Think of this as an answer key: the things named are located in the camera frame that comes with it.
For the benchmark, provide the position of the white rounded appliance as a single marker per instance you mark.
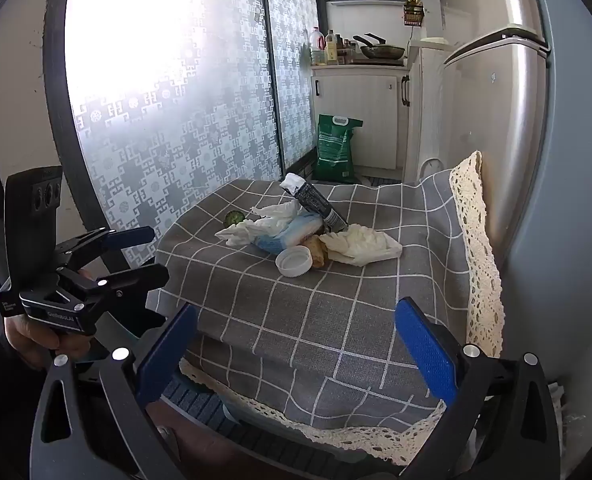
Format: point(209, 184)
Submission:
point(430, 167)

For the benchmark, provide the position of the dark ribbed mat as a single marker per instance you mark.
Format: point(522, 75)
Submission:
point(201, 405)

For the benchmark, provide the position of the person's left forearm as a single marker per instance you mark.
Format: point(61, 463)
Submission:
point(1, 405)

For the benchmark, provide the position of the person's left hand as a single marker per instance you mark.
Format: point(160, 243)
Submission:
point(36, 340)

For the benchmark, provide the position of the yellow label bottle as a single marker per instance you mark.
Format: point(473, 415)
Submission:
point(332, 51)

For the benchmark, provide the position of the hanging wall rack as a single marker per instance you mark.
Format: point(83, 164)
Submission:
point(413, 12)

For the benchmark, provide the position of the green rice bag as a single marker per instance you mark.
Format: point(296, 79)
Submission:
point(335, 147)

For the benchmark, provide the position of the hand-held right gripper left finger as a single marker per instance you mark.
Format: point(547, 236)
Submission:
point(168, 355)

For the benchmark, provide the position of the grey checked tablecloth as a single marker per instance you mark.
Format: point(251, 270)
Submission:
point(326, 335)

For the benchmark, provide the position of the silver refrigerator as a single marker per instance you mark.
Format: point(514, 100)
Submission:
point(520, 110)

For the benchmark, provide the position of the black squeezed tube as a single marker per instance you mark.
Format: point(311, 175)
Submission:
point(318, 205)

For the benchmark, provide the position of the white plastic lid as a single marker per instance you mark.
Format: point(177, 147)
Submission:
point(294, 261)

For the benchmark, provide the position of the dark striped floor mat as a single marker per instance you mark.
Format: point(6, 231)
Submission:
point(378, 178)

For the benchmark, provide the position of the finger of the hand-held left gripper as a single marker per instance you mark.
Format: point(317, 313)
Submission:
point(143, 279)
point(126, 237)

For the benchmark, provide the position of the patterned frosted sliding door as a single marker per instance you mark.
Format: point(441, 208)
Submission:
point(293, 85)
point(176, 135)

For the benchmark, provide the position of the blue and white packet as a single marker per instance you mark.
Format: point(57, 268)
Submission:
point(291, 234)

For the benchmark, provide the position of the black frying pan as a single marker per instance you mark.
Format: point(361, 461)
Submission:
point(383, 51)

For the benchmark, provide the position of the black cooktop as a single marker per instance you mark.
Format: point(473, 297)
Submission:
point(380, 62)

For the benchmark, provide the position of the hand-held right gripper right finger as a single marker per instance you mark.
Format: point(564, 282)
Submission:
point(425, 355)

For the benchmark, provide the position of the white low kitchen cabinet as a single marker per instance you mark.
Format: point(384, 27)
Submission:
point(355, 110)

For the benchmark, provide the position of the ginger root piece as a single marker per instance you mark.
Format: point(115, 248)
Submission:
point(317, 252)

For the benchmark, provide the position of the dark sauce bottle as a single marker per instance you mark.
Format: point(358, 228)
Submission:
point(347, 52)

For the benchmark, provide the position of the small round fruit shell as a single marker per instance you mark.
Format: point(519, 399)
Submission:
point(236, 217)

